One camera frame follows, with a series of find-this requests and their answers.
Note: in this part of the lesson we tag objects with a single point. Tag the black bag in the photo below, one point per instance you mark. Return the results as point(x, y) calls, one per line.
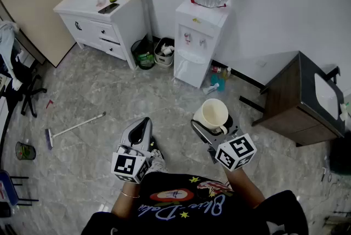
point(341, 155)

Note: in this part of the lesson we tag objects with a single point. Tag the yellow liquid bottle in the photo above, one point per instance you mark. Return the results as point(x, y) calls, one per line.
point(226, 75)

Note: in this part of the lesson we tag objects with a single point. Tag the white water dispenser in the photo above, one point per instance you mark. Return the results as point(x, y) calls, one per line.
point(192, 69)

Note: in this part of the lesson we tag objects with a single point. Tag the person's right forearm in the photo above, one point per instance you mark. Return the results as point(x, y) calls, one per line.
point(244, 187)

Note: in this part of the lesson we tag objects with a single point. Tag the black smartphone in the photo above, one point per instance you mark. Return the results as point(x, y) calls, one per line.
point(108, 8)

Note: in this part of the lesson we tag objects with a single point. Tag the beige door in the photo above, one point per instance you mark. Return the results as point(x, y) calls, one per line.
point(35, 6)

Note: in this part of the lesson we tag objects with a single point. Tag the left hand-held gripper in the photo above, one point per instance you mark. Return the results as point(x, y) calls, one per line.
point(129, 165)

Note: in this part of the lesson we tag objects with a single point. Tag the white tube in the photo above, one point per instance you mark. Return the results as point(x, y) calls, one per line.
point(210, 89)

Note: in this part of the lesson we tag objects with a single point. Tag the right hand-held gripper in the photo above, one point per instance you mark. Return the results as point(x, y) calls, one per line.
point(235, 150)

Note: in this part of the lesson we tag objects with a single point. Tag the person's black shoe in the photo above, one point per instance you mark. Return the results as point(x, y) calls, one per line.
point(154, 144)

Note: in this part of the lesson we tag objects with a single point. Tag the small red floor scrap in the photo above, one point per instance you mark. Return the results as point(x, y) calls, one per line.
point(49, 103)

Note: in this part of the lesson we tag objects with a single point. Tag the beige trash bin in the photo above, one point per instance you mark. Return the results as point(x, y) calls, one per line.
point(164, 57)

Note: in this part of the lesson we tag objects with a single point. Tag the red can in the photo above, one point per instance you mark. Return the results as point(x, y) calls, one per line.
point(216, 69)

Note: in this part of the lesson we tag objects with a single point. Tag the light cloth on chair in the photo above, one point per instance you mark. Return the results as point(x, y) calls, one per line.
point(6, 42)

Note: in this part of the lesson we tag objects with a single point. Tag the white sink cabinet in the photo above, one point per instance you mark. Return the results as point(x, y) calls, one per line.
point(126, 28)

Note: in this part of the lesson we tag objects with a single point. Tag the white cup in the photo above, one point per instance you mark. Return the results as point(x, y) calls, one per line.
point(214, 113)

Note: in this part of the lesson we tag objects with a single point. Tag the person's patterned trouser leg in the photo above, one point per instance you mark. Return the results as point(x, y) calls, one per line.
point(157, 165)

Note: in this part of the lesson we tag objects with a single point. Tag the blue chair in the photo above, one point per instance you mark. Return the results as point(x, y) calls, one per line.
point(8, 187)

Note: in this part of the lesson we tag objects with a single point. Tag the white cloth on basin cabinet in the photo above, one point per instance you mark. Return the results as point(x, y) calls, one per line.
point(345, 112)

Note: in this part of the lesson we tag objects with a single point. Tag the person's black printed shirt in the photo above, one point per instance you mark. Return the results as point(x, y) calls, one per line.
point(192, 214)

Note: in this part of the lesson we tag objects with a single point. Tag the black faucet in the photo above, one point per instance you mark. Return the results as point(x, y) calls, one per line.
point(334, 72)

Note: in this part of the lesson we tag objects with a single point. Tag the person's left forearm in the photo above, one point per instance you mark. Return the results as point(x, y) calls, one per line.
point(126, 203)

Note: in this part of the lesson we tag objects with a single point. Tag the black office chair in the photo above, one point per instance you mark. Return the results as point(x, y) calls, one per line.
point(27, 91)

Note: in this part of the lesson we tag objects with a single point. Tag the white rectangular basin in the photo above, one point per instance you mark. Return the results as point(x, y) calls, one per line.
point(326, 95)

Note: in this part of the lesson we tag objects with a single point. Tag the dark wooden sink cabinet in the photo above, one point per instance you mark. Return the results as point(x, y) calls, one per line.
point(285, 102)

